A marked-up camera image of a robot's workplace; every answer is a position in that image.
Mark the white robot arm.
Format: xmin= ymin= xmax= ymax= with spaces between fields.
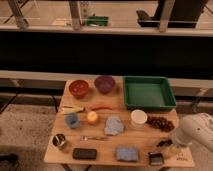
xmin=166 ymin=113 xmax=213 ymax=158

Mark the green plastic tray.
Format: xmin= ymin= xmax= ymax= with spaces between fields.
xmin=123 ymin=76 xmax=176 ymax=111

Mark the dark red grapes bunch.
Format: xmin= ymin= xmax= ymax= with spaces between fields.
xmin=146 ymin=116 xmax=175 ymax=132

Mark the white cup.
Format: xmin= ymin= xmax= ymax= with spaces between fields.
xmin=131 ymin=109 xmax=148 ymax=128

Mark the light blue crumpled cloth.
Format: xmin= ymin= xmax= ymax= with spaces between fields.
xmin=104 ymin=116 xmax=124 ymax=136

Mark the wooden folding table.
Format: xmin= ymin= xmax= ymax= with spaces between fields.
xmin=43 ymin=78 xmax=196 ymax=171

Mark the yellow round fruit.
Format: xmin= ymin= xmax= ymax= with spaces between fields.
xmin=87 ymin=111 xmax=99 ymax=124

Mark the metal fork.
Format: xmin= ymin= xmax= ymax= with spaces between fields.
xmin=80 ymin=135 xmax=108 ymax=141

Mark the purple bowl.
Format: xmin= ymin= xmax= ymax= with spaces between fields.
xmin=94 ymin=75 xmax=115 ymax=94

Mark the black rectangular sponge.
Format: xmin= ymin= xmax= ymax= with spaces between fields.
xmin=72 ymin=148 xmax=97 ymax=160

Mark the blue cup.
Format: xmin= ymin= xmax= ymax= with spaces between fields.
xmin=65 ymin=113 xmax=79 ymax=129

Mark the red bowl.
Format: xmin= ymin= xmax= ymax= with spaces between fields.
xmin=69 ymin=80 xmax=89 ymax=98

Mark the metal can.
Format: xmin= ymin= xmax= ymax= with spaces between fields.
xmin=52 ymin=134 xmax=67 ymax=150

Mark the dark object on shelf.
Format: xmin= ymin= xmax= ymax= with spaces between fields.
xmin=136 ymin=0 xmax=209 ymax=28

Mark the green box on shelf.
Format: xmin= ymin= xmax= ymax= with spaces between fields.
xmin=86 ymin=16 xmax=109 ymax=26

